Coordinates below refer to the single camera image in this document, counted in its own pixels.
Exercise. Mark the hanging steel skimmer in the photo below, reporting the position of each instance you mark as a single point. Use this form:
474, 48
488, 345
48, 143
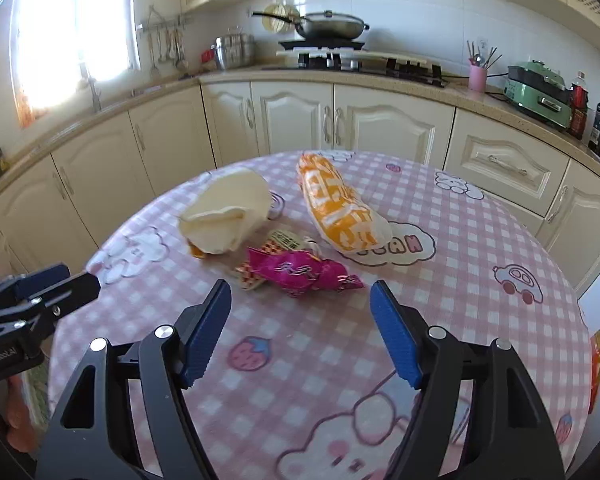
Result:
182, 57

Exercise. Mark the orange green package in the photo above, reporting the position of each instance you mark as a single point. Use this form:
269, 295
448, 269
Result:
598, 370

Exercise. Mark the round table with pink checked cloth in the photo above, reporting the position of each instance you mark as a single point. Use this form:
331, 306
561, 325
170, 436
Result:
305, 400

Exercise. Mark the green electric cooker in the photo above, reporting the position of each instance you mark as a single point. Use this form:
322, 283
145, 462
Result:
537, 87

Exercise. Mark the red container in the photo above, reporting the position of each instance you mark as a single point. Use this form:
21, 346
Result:
209, 55

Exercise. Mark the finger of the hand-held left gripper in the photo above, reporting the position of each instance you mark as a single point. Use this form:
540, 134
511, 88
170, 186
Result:
42, 279
72, 291

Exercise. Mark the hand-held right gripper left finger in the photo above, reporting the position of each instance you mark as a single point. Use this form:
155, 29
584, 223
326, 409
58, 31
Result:
205, 335

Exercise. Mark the hanging steel spatula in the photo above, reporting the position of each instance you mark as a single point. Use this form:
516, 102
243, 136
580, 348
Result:
154, 62

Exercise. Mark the dark small jar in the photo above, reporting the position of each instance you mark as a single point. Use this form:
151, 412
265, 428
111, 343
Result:
0, 160

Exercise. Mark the pink utensil holder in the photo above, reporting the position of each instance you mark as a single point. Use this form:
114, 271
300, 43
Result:
478, 79

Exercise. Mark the magenta snack packet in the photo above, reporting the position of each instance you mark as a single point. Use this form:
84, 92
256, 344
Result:
295, 272

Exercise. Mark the steel steamer pot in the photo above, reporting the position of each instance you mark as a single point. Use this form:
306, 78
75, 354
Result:
235, 50

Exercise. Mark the steel sink faucet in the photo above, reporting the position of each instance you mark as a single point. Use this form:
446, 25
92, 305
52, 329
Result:
94, 87

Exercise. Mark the red checked wrapper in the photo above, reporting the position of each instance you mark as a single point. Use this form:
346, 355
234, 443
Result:
252, 281

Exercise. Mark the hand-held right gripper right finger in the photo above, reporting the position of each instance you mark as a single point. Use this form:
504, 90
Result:
397, 340

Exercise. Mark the cream perforated steamer plate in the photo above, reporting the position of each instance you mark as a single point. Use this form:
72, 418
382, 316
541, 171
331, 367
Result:
275, 15

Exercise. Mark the wall utensil rail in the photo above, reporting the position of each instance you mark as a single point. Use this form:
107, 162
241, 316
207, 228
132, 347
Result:
165, 22

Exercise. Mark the kitchen window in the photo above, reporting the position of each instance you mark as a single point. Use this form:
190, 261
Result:
75, 30

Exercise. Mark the black gas stove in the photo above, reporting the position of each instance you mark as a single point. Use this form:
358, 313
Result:
360, 62

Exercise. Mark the cream cabinet drawer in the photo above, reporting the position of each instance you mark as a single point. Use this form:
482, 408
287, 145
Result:
507, 160

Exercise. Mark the cream base cabinets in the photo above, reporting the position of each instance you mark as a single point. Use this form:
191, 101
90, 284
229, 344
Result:
290, 120

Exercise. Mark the orange white snack bag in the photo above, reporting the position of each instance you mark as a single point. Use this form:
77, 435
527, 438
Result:
335, 205

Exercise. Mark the person's left hand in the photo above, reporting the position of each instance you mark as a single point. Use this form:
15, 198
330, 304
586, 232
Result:
20, 420

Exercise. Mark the steel wok with lid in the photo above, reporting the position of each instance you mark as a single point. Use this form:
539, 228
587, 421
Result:
330, 25

